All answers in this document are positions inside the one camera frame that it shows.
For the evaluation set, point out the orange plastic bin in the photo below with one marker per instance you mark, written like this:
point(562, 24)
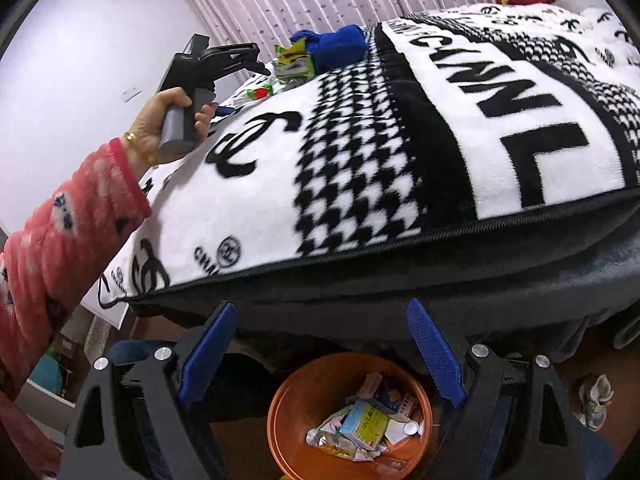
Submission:
point(290, 410)

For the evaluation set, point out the black and white printed blanket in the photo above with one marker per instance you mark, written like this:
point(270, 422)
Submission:
point(400, 160)

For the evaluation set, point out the white sneaker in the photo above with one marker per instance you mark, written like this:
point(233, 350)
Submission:
point(595, 400)

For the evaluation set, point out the person's left forearm red sleeve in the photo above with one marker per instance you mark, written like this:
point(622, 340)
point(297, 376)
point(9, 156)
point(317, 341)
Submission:
point(65, 250)

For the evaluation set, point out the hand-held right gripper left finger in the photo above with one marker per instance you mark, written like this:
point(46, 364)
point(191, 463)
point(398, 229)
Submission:
point(207, 355)

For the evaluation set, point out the green snack bag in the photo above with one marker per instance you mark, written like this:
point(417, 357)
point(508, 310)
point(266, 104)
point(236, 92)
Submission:
point(295, 62)

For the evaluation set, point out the red and green candy wrapper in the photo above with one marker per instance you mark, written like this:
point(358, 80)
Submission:
point(261, 92)

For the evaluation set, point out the person's left hand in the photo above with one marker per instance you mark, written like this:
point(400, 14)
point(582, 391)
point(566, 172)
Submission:
point(150, 125)

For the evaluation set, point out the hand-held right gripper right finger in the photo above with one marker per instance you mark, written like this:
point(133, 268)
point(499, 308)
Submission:
point(437, 355)

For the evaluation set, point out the blue cloth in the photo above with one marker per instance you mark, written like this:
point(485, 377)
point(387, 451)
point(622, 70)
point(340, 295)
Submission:
point(335, 47)

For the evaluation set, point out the white wall socket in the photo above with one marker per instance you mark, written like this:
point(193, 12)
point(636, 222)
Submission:
point(131, 94)

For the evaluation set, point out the grey bed sheet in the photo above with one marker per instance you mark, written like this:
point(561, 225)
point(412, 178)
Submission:
point(500, 270)

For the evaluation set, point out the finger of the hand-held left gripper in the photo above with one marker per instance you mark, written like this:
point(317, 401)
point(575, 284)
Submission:
point(245, 65)
point(235, 51)

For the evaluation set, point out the pile of wrappers and cartons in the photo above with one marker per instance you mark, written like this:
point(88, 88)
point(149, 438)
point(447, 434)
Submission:
point(395, 395)

